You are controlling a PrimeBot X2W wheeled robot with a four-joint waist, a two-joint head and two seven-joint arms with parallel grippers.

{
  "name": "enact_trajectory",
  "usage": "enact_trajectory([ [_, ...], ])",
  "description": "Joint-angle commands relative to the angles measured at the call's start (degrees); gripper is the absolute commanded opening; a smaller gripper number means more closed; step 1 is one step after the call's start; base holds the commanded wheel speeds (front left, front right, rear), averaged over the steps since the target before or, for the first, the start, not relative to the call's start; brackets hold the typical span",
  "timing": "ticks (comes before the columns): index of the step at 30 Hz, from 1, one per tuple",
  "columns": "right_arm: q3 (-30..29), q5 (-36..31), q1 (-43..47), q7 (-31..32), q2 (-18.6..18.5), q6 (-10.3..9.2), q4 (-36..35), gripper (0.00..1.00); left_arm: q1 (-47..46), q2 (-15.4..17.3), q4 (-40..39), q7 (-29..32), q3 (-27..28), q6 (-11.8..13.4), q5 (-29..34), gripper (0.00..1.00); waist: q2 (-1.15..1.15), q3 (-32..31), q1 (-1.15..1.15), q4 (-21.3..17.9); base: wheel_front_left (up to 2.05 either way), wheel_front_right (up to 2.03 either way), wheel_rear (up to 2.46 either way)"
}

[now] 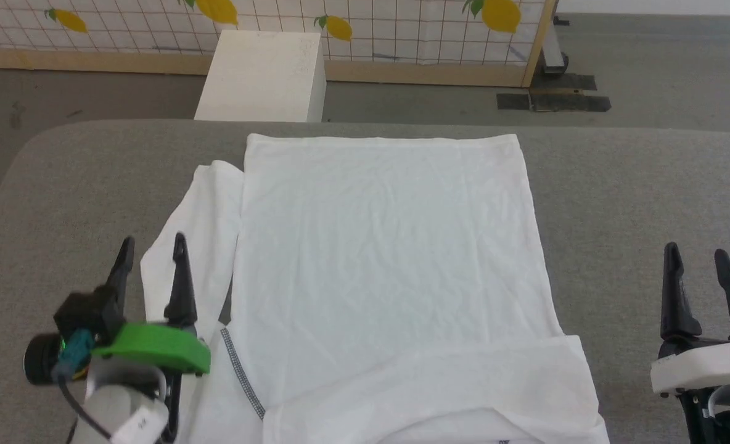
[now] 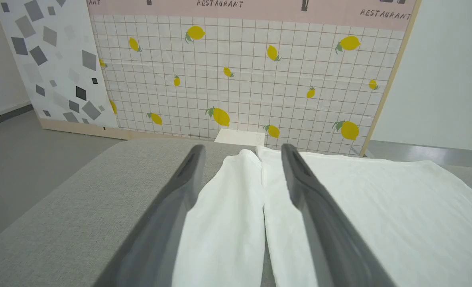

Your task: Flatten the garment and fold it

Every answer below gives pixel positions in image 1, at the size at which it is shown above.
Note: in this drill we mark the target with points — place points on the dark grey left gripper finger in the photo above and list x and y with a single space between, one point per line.
120 271
182 290

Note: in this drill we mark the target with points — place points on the short black floor tape patch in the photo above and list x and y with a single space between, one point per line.
565 82

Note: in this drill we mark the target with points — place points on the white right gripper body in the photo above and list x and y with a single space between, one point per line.
704 364

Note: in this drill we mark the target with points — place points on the white rectangular box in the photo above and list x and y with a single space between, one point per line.
266 74

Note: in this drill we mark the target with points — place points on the green and white left gripper body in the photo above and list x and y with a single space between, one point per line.
155 346

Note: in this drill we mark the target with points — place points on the lemon print grid partition panel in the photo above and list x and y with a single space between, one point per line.
402 31

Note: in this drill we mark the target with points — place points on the grey partition stand foot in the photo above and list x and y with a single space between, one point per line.
554 46

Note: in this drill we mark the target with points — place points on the long black floor tape patch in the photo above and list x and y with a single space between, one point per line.
556 102

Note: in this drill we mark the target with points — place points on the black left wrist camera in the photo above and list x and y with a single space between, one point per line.
84 320

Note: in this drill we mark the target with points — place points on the white garment with grey stitching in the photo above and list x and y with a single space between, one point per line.
389 259

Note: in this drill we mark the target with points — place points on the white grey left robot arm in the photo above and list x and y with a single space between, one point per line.
121 419

